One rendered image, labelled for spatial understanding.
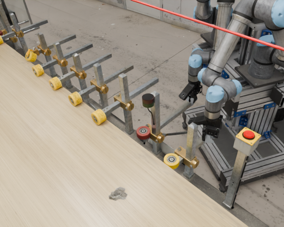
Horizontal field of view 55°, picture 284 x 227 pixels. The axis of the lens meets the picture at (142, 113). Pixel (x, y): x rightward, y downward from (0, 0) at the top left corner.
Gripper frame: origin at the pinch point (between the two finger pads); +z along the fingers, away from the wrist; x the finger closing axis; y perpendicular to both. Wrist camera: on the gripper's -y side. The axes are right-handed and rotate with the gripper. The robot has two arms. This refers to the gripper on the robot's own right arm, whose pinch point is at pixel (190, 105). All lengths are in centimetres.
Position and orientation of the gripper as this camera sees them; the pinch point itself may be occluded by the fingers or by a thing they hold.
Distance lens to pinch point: 183.0
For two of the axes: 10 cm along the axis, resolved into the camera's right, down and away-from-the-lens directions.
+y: 7.2, -5.0, 4.8
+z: 0.6, 7.4, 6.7
